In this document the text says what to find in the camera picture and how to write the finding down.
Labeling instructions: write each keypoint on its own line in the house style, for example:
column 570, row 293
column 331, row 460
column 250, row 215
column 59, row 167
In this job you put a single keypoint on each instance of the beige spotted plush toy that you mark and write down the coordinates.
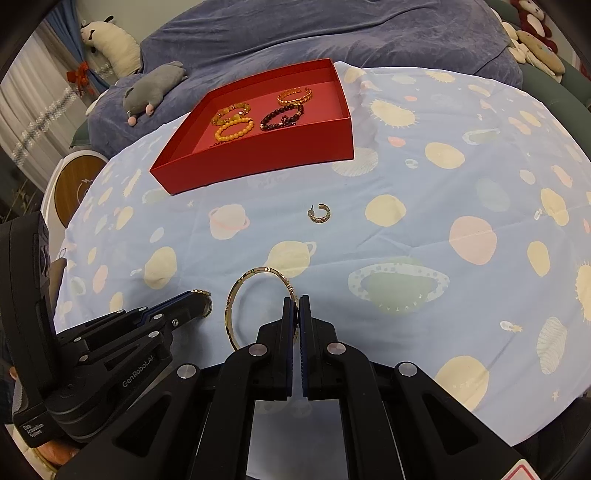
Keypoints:
column 540, row 55

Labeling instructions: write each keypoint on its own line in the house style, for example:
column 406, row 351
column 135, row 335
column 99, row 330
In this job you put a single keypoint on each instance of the grey plush mouse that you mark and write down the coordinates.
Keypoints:
column 152, row 87

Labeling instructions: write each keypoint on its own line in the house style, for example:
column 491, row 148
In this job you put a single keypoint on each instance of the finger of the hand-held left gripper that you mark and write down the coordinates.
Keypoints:
column 304, row 323
column 290, row 323

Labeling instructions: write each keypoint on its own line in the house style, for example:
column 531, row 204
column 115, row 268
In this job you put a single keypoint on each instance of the white plush toy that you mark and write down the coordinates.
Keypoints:
column 120, row 46

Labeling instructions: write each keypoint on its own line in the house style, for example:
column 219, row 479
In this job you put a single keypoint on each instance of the light blue planet-print sheet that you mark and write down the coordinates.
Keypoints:
column 415, row 277

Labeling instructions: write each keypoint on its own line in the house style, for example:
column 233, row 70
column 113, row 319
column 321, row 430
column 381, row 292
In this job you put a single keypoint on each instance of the white curtain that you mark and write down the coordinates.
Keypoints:
column 27, row 115

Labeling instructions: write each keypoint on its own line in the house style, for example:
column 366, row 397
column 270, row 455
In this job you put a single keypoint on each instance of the dark branches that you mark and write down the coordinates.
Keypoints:
column 18, row 198

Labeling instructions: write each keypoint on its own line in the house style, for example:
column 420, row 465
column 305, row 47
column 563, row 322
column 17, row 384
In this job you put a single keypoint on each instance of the white device with wooden disc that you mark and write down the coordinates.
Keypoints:
column 74, row 184

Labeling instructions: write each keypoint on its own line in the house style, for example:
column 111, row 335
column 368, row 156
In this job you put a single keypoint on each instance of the blue curtain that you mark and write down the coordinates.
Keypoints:
column 69, row 32

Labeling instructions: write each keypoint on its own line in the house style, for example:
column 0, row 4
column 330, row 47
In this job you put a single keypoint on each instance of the thin gold bangle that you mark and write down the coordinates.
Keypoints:
column 258, row 268

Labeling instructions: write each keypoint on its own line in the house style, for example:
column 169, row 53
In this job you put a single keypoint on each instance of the red cardboard box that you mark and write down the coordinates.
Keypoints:
column 258, row 159

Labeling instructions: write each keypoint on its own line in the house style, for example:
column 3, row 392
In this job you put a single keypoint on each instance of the red monkey plush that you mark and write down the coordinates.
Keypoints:
column 540, row 32

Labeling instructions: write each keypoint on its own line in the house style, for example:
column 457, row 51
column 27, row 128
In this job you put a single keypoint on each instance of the red bow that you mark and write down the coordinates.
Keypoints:
column 79, row 76

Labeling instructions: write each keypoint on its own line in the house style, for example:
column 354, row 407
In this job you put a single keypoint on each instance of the silver tinsel garland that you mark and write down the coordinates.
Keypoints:
column 41, row 124

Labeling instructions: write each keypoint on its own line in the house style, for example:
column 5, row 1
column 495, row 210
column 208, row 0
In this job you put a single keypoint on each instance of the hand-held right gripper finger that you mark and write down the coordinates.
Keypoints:
column 184, row 302
column 194, row 318

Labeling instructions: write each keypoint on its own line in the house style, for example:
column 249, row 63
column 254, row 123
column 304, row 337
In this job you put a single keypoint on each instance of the grey-blue fleece blanket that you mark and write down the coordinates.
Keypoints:
column 323, row 37

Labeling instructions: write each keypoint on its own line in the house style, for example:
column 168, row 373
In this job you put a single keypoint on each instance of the person's left hand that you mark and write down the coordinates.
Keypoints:
column 55, row 454

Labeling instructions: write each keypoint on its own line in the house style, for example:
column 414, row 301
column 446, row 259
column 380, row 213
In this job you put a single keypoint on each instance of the gold hoop earring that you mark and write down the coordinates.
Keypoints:
column 202, row 292
column 321, row 218

